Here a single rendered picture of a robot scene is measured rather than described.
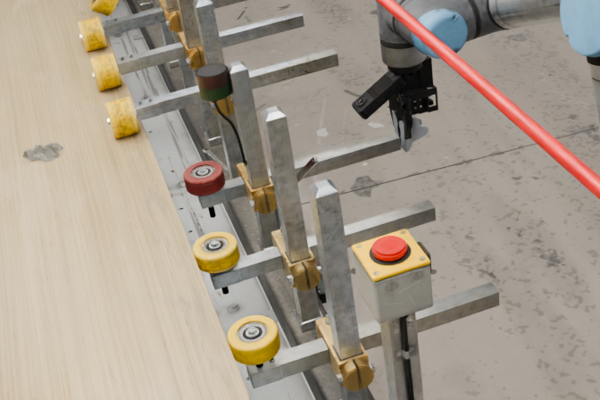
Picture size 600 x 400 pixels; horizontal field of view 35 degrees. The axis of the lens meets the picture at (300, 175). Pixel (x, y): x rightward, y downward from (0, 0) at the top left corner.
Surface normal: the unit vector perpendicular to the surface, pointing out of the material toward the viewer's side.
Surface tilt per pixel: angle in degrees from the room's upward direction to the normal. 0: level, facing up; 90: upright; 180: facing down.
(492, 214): 0
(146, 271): 0
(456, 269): 0
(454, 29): 90
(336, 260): 90
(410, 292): 90
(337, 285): 90
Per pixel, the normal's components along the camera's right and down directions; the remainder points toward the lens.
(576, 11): -0.93, 0.20
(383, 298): 0.31, 0.48
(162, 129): -0.14, -0.83
